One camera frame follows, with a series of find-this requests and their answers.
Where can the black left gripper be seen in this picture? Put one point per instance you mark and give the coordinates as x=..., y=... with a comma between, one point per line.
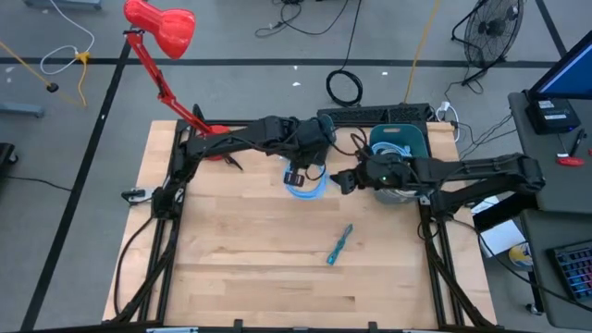
x=310, y=143

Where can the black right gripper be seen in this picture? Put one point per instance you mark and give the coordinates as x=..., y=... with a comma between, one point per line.
x=386, y=173

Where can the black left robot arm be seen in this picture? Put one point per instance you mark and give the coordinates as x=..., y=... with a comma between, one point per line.
x=259, y=134

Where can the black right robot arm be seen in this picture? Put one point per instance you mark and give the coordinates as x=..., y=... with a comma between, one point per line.
x=485, y=171

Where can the black keyboard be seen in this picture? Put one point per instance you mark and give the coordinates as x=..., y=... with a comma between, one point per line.
x=370, y=113

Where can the large teal bin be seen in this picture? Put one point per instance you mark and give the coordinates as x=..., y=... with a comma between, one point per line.
x=407, y=134

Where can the white power adapter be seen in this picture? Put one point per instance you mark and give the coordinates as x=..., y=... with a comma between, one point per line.
x=445, y=107

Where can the white paper sheet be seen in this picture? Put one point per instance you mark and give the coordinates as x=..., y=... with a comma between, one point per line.
x=485, y=205

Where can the black flat bar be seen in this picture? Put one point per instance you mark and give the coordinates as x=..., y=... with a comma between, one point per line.
x=509, y=212

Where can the white box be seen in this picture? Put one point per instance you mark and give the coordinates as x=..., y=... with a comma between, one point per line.
x=501, y=238

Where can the yellow blue round object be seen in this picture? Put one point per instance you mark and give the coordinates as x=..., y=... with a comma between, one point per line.
x=521, y=256

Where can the red desk lamp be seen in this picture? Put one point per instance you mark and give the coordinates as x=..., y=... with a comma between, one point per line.
x=162, y=25

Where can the black floor fan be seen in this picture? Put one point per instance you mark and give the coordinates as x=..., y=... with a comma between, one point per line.
x=492, y=32

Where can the grey desk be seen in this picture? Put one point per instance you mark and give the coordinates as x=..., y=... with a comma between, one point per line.
x=564, y=185
x=555, y=222

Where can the small black computer box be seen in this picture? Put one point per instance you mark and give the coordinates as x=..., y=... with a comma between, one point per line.
x=552, y=115

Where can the black pen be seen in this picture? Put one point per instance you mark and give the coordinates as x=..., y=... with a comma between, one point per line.
x=578, y=142

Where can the backlit keyboard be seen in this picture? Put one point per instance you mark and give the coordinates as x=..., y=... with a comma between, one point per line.
x=575, y=273

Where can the computer monitor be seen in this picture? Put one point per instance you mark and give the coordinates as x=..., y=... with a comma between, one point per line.
x=569, y=74

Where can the small black floor plug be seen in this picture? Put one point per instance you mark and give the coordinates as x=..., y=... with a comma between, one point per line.
x=52, y=87

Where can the grey cart foot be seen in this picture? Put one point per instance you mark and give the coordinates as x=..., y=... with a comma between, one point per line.
x=23, y=110
x=65, y=3

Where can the black caster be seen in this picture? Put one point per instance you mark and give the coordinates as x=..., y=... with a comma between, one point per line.
x=5, y=155

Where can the black frame clamp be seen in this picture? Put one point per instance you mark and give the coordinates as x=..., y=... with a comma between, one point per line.
x=372, y=326
x=238, y=325

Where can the black aluminium table frame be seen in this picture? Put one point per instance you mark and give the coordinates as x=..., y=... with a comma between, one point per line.
x=268, y=330

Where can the silver metal bracket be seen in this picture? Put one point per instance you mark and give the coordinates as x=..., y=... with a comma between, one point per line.
x=171, y=330

